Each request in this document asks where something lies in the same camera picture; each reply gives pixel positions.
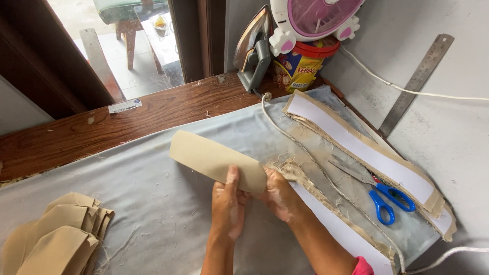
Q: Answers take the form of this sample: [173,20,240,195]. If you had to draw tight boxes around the braided iron cord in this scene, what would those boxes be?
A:
[261,92,406,274]

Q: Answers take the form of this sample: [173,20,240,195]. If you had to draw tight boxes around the glass-top table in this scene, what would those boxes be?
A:
[134,3,185,75]

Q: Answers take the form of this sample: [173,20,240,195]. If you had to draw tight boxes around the beige fabric piece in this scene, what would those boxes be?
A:
[169,130,268,195]

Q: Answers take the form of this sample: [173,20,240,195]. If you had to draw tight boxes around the beige strips with white interfacing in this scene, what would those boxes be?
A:
[267,158,399,275]
[283,90,457,243]

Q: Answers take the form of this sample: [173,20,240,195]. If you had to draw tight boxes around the grey ironing cloth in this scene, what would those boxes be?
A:
[0,85,442,275]

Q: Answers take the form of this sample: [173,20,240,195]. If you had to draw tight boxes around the person's left hand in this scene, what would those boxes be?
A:
[211,165,250,240]

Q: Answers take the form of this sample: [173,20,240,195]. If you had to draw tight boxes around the white and pink fan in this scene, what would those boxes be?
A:
[268,0,366,57]

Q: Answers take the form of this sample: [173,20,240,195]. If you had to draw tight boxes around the steel ruler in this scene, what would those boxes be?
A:
[378,34,455,139]

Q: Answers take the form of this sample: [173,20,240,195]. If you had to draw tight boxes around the metal bar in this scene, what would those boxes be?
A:
[79,28,125,102]

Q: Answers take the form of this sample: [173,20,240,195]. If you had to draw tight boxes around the blue-handled scissors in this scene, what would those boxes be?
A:
[327,158,416,226]

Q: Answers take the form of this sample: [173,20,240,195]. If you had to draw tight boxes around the pile of beige fabric pieces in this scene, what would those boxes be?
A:
[0,192,115,275]

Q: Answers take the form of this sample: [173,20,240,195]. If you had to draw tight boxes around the wooden chair with green cushion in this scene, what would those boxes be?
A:
[93,0,169,75]

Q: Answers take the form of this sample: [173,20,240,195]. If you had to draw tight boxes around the person's right hand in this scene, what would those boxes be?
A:
[259,167,307,224]

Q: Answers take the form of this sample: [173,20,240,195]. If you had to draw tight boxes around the grey electric iron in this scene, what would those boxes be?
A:
[233,5,274,94]

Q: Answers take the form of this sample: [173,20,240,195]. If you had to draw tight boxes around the white label sticker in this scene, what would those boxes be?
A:
[108,99,143,114]

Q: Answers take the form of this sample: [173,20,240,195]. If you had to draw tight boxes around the yellow jar with red lid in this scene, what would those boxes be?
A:
[272,35,341,94]

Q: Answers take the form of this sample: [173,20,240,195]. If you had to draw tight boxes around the dark wooden door frame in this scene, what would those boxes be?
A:
[0,0,227,120]

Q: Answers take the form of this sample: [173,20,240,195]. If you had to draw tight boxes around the pink sleeve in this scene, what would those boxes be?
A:
[351,256,375,275]

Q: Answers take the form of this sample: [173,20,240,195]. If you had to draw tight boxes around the white power cable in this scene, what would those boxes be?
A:
[339,45,489,275]

